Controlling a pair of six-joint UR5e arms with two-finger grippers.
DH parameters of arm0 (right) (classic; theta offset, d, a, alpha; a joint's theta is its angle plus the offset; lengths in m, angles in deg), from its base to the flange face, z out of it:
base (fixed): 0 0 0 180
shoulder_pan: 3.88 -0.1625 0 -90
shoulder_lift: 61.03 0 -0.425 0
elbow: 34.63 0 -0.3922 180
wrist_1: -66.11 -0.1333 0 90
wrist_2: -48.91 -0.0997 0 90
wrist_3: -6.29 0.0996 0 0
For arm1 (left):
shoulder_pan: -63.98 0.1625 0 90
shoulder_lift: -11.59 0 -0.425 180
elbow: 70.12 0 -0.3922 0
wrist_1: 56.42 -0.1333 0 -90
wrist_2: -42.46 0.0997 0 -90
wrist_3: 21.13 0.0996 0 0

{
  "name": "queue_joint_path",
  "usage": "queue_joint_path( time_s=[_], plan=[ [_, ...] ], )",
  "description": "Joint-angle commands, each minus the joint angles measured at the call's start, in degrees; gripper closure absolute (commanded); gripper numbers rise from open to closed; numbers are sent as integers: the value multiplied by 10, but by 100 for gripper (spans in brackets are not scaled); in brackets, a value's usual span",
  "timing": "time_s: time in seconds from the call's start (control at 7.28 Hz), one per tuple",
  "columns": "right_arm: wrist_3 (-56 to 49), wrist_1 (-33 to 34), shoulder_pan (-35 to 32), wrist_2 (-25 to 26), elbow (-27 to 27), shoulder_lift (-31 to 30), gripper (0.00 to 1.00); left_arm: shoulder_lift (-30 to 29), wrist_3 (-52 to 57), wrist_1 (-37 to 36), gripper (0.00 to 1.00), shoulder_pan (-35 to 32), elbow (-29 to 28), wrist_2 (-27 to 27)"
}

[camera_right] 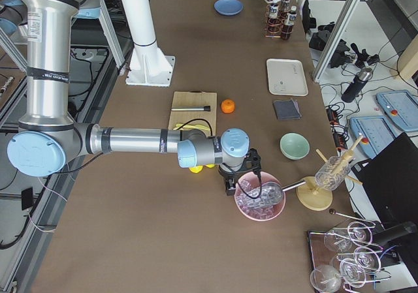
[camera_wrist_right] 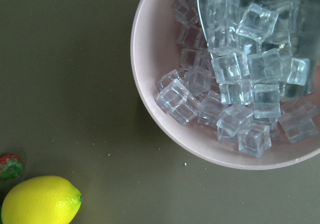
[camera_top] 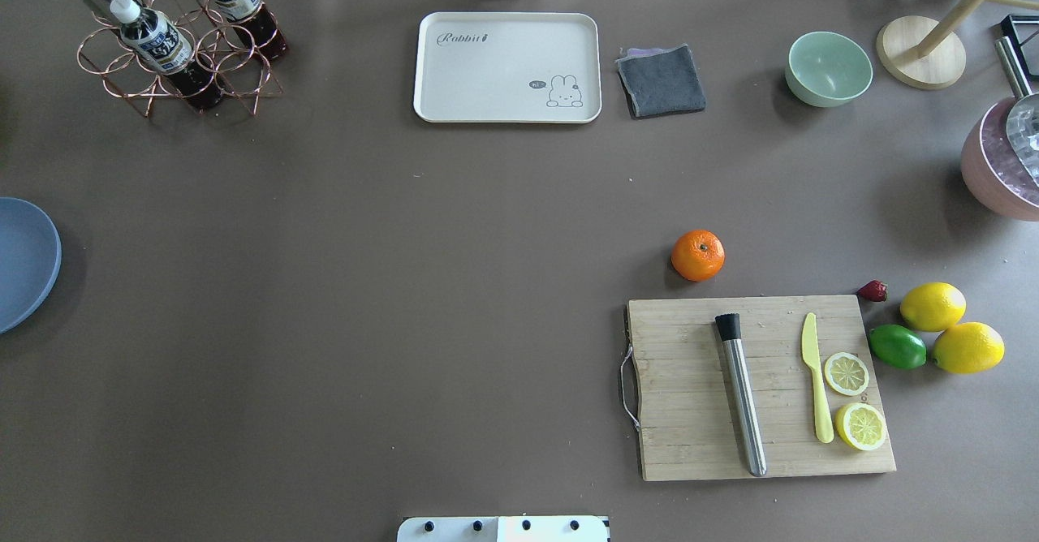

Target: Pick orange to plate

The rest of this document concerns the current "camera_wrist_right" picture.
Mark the pink bowl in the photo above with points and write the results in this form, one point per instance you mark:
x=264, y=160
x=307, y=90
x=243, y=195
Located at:
x=154, y=52

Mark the clear ice cubes pile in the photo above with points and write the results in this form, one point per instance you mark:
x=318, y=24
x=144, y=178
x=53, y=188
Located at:
x=191, y=93

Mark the metal ice scoop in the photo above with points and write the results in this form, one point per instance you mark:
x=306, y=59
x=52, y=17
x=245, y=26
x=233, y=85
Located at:
x=262, y=45

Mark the yellow lemon near strawberry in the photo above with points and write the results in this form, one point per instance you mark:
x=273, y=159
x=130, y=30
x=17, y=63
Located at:
x=41, y=200

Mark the red strawberry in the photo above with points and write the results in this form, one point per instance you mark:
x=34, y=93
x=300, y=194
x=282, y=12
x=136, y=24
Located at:
x=10, y=166

